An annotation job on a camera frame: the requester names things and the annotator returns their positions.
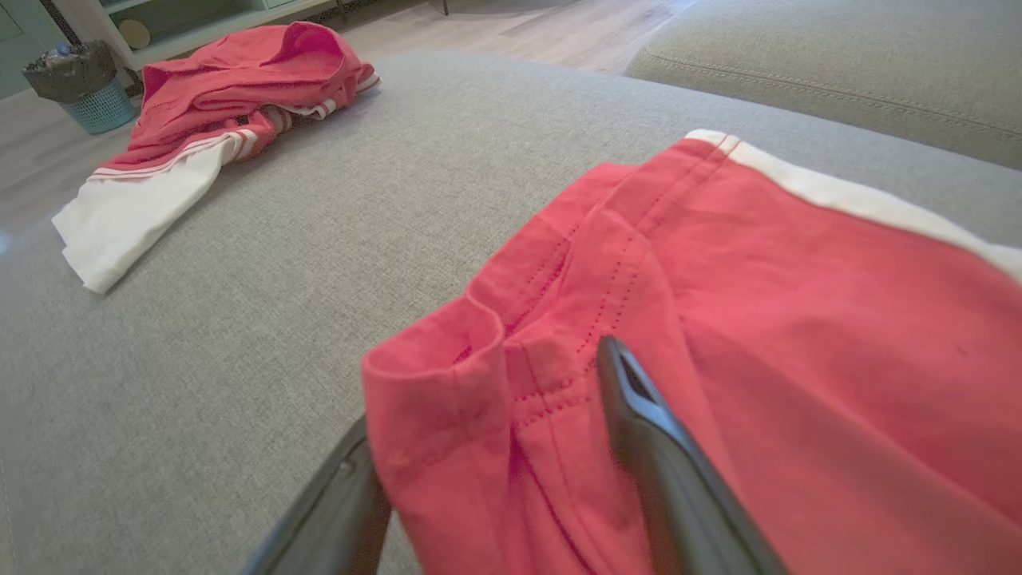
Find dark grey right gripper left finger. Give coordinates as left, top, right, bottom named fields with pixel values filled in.
left=244, top=415, right=393, bottom=575

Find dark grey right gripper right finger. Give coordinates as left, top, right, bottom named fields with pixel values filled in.
left=597, top=335, right=790, bottom=575

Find red shorts with white stripe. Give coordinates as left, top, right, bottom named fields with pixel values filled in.
left=361, top=129, right=1022, bottom=575

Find red jersey with white sleeves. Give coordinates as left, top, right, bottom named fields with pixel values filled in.
left=52, top=22, right=382, bottom=295

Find large grey sofa seat cushion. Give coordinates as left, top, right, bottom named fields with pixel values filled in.
left=623, top=0, right=1022, bottom=170

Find teal mesh waste basket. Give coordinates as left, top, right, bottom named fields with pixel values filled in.
left=60, top=78, right=138, bottom=135

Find black bin bag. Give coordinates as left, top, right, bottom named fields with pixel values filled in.
left=22, top=40, right=119, bottom=103

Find pale green tv console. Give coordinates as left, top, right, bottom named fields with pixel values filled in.
left=52, top=0, right=344, bottom=71

